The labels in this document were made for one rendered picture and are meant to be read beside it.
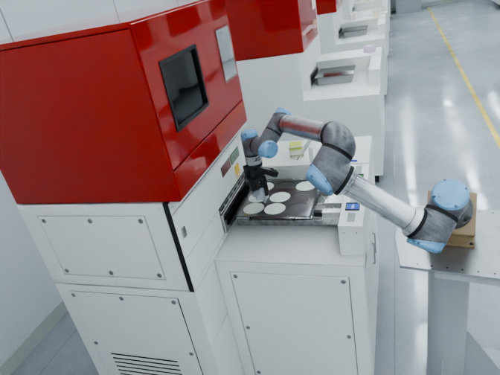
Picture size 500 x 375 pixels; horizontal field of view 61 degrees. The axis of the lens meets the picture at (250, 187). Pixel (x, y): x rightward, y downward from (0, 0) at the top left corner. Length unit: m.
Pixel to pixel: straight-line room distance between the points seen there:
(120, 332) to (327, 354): 0.94
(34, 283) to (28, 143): 1.57
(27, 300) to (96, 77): 1.98
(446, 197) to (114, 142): 1.13
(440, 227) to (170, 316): 1.11
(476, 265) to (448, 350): 0.56
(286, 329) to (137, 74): 1.26
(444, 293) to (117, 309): 1.38
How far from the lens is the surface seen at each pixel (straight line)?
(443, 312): 2.02
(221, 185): 1.93
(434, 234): 1.57
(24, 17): 3.29
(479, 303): 2.82
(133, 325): 2.04
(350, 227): 1.68
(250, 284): 1.88
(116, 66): 1.40
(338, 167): 1.46
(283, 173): 2.24
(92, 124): 1.53
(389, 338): 2.57
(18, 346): 3.16
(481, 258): 1.78
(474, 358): 2.29
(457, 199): 1.58
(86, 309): 2.13
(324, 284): 1.79
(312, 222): 1.95
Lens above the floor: 1.88
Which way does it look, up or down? 26 degrees down
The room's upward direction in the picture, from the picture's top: 11 degrees counter-clockwise
